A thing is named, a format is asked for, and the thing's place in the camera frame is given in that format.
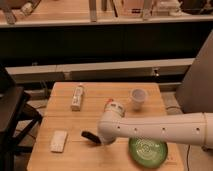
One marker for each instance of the black eraser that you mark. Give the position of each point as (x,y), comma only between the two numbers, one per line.
(91,137)

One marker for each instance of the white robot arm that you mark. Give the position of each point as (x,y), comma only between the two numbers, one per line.
(192,129)

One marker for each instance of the white plastic cup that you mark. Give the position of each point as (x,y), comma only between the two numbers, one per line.
(138,97)

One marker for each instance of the white sponge block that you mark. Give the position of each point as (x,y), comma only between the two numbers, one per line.
(58,141)

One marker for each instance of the green plate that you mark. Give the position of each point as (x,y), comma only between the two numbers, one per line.
(148,153)

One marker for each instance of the black chair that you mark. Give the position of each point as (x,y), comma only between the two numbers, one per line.
(17,118)

